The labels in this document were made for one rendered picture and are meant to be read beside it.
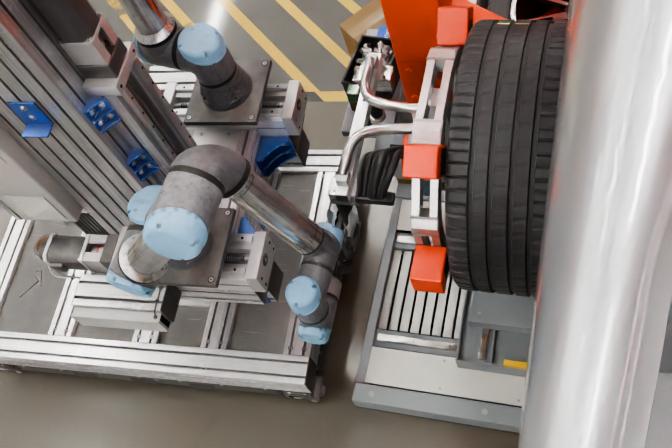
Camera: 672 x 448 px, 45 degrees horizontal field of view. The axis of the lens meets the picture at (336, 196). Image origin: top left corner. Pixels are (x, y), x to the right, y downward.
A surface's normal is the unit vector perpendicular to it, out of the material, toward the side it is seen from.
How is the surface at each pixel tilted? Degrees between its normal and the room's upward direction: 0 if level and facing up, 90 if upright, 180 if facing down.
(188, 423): 0
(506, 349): 0
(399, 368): 0
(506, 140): 25
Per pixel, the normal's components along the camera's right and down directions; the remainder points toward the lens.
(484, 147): -0.30, -0.02
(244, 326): -0.23, -0.49
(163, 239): -0.22, 0.81
